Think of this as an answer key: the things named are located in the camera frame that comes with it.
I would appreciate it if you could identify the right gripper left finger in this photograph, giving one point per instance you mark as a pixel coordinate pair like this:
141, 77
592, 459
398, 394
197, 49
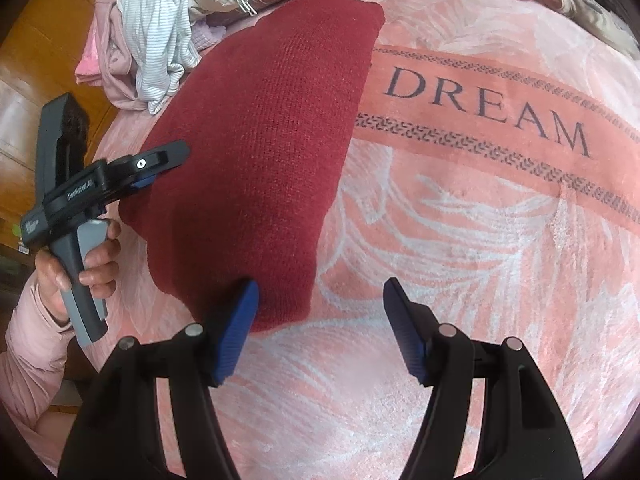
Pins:
116, 434

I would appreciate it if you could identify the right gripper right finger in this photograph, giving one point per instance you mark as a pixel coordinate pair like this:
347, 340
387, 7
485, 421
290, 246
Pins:
523, 434

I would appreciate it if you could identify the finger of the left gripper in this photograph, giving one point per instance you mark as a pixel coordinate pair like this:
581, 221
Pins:
142, 183
127, 169

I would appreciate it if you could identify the dark red knit sweater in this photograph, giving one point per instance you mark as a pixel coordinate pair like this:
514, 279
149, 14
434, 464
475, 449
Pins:
268, 116

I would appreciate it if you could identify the pink sleeved left forearm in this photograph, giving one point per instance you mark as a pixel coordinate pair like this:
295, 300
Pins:
32, 369

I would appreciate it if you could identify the person's left hand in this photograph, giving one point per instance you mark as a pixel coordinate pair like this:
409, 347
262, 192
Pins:
101, 271

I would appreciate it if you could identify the pink garment pile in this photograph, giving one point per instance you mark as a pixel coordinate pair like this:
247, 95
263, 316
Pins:
106, 60

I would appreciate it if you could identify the white striped knit garment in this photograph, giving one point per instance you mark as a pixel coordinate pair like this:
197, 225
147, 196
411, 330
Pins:
158, 34

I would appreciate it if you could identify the pink floral bed blanket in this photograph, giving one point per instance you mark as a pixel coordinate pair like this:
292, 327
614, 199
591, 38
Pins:
506, 198

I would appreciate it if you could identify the beige garment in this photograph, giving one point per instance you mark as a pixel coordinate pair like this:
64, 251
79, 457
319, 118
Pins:
599, 22

